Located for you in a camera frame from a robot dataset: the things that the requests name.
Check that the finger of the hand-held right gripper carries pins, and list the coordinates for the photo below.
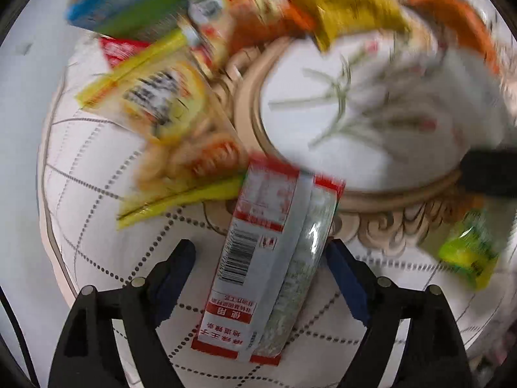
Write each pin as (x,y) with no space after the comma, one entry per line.
(488,169)

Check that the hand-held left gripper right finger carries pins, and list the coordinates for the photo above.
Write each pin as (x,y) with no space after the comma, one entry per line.
(346,283)

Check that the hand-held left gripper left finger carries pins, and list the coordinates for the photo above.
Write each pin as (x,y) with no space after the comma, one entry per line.
(177,277)

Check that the white boxed snack pack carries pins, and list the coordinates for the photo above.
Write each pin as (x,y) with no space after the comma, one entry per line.
(472,97)

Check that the green snack packet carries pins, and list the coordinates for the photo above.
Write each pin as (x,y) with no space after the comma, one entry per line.
(468,250)

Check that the red and white snack packet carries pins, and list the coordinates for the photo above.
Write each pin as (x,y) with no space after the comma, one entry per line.
(258,250)

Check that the plain orange snack packet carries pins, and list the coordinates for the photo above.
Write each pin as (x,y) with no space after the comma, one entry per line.
(460,12)

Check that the yellow-edged peanut snack packet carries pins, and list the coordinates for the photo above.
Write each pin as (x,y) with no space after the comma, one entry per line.
(161,101)

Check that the yellow snack packet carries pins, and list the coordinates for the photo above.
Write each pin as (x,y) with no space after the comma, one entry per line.
(351,4)

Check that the small red snack packet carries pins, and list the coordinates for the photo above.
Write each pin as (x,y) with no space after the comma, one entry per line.
(117,50)

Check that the orange packet with white end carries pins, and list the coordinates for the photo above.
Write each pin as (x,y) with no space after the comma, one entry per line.
(258,16)

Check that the printed floral blanket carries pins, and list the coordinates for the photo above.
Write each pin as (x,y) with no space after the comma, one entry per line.
(363,149)

